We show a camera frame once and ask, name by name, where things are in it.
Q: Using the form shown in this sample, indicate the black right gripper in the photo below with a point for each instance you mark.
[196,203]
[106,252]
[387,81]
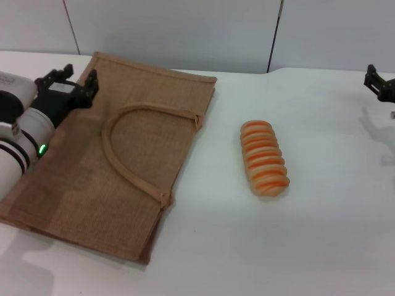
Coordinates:
[388,91]

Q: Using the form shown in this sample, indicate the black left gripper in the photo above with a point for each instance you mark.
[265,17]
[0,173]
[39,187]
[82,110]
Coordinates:
[61,98]

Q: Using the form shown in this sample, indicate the brown jute handbag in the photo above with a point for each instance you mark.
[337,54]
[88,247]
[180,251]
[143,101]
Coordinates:
[139,160]

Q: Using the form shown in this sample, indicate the orange striped bread loaf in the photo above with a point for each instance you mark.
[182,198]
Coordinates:
[265,160]

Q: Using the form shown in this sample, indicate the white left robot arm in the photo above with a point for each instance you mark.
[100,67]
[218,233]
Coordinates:
[31,123]

